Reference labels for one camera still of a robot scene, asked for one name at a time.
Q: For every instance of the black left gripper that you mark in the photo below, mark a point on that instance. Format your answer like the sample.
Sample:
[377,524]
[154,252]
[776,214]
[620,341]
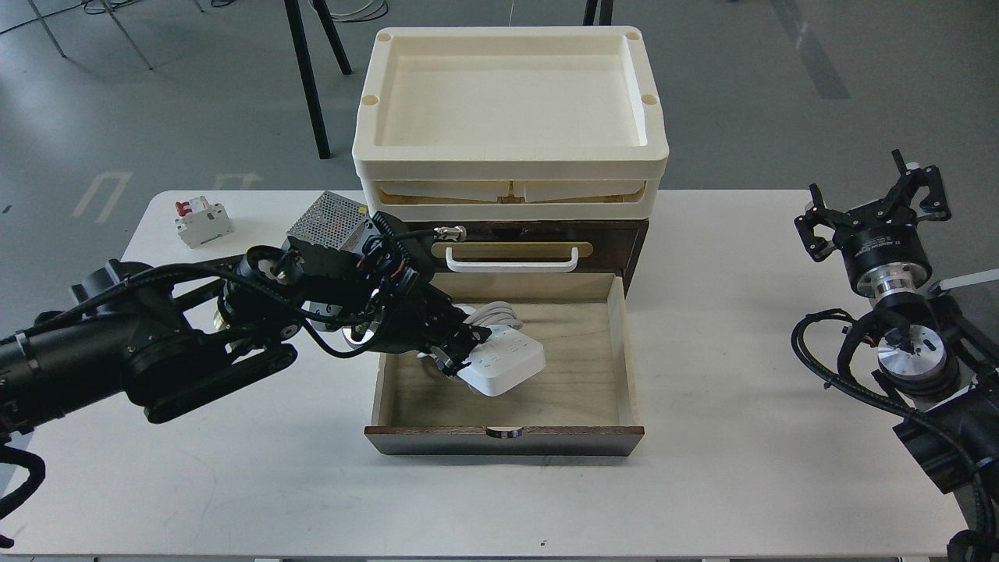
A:
[404,311]

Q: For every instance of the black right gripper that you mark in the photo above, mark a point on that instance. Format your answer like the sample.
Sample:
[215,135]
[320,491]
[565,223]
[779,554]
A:
[886,250]

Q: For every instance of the white power strip with cable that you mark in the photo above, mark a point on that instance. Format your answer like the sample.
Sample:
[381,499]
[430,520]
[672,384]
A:
[507,358]

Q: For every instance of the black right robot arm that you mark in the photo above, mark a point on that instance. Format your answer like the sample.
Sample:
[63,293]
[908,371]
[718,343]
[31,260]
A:
[915,355]

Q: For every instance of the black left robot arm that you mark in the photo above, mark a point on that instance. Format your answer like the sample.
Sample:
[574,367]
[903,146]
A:
[177,337]

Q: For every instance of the cream plastic tray cabinet top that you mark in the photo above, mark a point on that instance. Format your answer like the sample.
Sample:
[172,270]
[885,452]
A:
[510,124]

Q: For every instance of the open wooden drawer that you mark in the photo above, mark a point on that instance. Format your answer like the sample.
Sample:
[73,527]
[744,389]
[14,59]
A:
[582,404]

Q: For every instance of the metal mesh power supply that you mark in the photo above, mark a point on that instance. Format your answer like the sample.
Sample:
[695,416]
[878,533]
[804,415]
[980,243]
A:
[333,221]

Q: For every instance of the white red circuit breaker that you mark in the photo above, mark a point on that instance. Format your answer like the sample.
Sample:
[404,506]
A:
[200,221]

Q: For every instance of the black stand leg right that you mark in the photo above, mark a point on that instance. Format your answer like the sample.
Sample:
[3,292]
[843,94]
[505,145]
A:
[598,13]

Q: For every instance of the white drawer handle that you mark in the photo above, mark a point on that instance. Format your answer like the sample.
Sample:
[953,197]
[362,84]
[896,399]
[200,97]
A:
[512,265]

